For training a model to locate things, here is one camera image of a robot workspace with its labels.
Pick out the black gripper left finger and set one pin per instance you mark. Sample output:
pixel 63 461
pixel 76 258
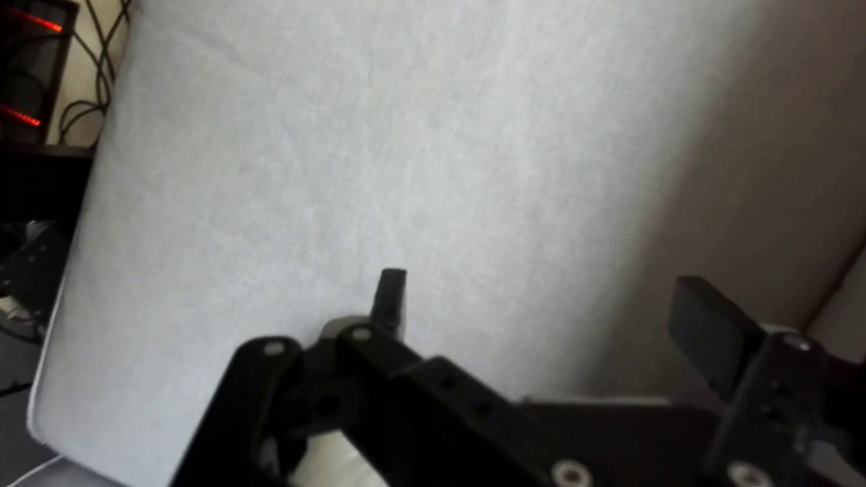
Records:
pixel 245 396

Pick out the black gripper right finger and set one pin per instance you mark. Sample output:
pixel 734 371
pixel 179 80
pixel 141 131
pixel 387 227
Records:
pixel 712 333

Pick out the black orange clamp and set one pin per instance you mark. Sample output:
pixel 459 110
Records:
pixel 42 22
pixel 19 118

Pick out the black robot table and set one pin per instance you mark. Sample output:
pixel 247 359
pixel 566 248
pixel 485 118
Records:
pixel 29 191

